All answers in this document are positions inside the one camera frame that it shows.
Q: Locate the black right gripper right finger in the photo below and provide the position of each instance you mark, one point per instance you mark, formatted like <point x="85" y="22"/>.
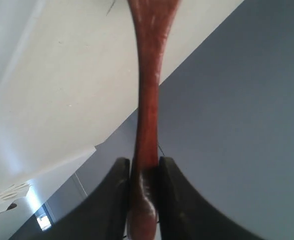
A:
<point x="223" y="209"/>

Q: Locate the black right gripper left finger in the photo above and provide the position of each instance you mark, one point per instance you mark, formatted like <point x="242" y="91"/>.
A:
<point x="101" y="216"/>

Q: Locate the dark red wooden spoon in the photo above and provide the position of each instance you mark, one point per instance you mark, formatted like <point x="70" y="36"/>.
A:
<point x="152" y="21"/>

